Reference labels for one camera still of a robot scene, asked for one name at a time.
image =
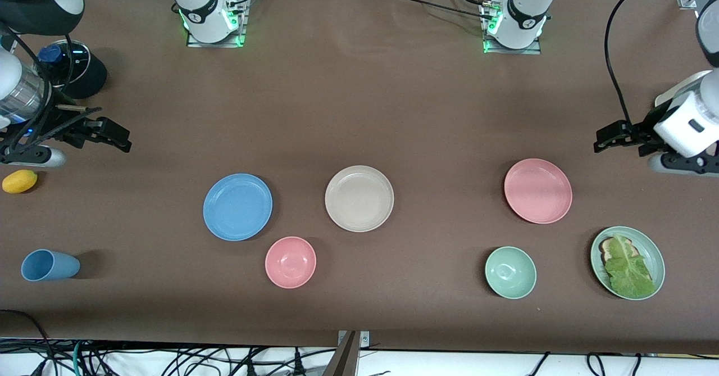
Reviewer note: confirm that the green deep bowl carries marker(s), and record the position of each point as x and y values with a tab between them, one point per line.
510	272

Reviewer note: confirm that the green lettuce leaf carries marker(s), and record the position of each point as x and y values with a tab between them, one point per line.
629	272

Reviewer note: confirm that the yellow lemon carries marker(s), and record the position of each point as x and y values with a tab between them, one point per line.
19	181

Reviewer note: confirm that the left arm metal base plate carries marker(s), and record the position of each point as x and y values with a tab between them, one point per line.
531	51

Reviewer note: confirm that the green shallow plate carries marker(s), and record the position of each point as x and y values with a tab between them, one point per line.
654	258

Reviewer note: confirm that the pink shallow plate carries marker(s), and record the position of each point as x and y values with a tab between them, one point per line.
537	190

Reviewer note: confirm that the metal table edge bracket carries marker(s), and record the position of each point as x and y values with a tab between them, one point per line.
365	338

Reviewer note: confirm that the blue cup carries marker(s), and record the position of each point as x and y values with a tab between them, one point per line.
50	265

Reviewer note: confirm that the glass lid with blue knob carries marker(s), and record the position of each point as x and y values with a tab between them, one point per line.
59	55

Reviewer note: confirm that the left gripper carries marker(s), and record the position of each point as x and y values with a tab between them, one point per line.
639	135

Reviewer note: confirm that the pink deep bowl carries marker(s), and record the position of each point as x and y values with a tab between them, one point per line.
290	262

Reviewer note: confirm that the toast bread slice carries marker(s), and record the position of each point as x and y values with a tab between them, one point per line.
605	248

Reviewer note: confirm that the cream toaster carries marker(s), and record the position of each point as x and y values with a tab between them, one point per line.
677	86

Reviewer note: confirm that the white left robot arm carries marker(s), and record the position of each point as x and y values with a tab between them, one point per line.
525	10

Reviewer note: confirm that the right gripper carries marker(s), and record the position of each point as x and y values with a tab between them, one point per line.
63	130

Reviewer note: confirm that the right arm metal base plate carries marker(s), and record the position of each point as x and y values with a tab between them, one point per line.
239	33

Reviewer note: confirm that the dark slanted bar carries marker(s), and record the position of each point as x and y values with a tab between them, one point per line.
344	360

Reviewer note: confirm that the beige shallow plate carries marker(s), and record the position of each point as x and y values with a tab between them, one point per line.
359	198

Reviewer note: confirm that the blue shallow plate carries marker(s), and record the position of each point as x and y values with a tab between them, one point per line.
237	207

